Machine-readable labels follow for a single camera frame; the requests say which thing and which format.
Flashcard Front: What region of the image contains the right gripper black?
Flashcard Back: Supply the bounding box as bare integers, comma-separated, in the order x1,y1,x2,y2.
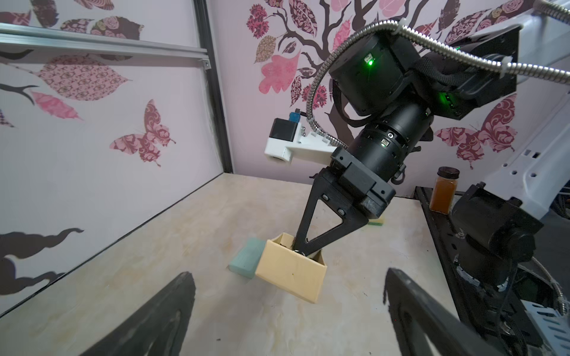
292,147,396,257

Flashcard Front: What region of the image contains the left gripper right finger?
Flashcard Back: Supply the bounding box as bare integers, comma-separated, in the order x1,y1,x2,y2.
384,268,501,355

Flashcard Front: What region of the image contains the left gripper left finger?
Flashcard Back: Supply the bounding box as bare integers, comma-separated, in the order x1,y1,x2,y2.
83,271,196,355

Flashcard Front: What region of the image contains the beige ring box base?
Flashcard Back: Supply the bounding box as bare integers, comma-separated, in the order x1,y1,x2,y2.
255,233,327,303

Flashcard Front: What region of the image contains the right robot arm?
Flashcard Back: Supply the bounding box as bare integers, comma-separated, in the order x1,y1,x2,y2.
292,20,569,286

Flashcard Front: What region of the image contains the yellow sponge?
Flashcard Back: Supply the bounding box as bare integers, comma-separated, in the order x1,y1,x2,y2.
368,217,384,225

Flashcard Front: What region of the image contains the right amber spice jar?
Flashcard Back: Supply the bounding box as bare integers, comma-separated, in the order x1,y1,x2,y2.
430,166,460,214

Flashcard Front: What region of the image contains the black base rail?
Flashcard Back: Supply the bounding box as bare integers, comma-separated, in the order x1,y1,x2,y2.
414,187,569,355

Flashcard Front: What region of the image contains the white cable duct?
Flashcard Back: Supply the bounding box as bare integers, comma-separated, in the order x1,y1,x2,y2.
522,301,569,355

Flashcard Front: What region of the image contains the aluminium rail back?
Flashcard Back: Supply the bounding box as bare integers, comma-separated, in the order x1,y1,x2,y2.
1,23,212,70

